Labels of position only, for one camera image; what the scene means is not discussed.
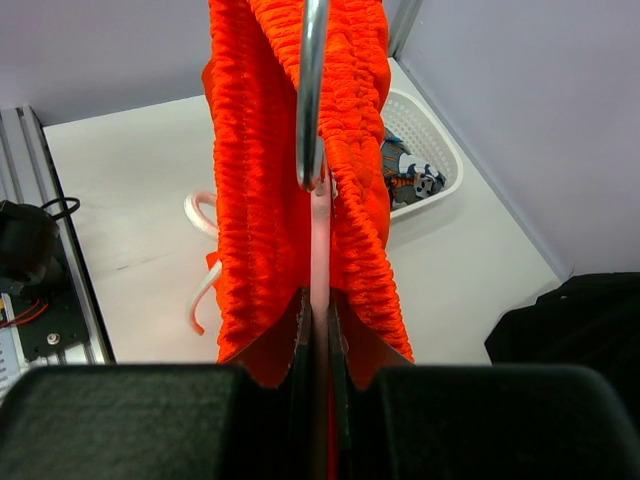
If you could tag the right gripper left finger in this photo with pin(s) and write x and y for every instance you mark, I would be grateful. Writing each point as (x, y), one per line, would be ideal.
(244, 419)

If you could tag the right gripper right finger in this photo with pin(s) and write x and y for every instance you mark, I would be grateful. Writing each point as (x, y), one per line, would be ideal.
(392, 419)

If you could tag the patterned blue orange shorts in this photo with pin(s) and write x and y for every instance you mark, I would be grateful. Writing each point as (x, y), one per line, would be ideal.
(409, 179)

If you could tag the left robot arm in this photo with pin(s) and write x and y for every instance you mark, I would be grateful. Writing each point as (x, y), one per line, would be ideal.
(32, 267)

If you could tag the black shorts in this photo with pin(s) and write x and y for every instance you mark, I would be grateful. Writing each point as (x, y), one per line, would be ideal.
(590, 319)

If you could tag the white perforated basket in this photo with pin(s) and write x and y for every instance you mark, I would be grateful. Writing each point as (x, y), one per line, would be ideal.
(422, 133)

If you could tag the aluminium mounting rail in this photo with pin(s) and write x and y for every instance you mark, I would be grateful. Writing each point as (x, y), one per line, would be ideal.
(49, 310)

